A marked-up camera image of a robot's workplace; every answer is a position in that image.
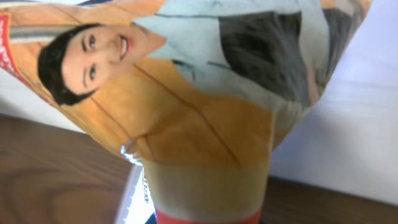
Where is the yellow snack chip bag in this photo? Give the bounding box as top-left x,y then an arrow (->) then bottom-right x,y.
1,0 -> 371,223

